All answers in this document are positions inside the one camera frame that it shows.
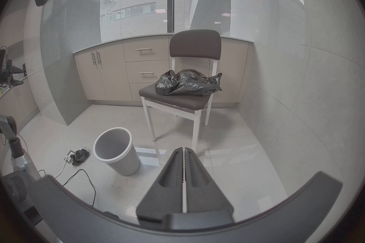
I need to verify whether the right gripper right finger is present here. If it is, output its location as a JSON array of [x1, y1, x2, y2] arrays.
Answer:
[[186, 147, 234, 215]]

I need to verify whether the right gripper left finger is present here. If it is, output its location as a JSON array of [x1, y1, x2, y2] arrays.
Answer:
[[136, 147, 185, 221]]

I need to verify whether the black plastic bag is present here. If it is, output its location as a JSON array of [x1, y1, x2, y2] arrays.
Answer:
[[155, 69, 223, 96]]

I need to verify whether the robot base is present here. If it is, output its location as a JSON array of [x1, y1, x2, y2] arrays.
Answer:
[[0, 114, 47, 226]]

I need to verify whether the white trash bin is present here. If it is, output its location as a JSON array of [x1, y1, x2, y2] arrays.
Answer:
[[93, 127, 141, 176]]

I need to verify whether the crumpled black plastic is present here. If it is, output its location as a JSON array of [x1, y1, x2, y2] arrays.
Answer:
[[69, 147, 90, 166]]

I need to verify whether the beige cabinet with drawers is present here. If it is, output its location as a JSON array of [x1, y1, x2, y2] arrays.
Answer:
[[73, 34, 254, 108]]

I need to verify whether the dark grey white-legged chair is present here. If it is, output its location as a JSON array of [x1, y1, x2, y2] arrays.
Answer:
[[139, 29, 223, 151]]

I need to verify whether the black cable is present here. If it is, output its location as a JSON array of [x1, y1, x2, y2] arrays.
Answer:
[[61, 169, 96, 206]]

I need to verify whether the white cable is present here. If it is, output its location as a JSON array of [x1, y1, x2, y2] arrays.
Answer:
[[54, 162, 69, 179]]

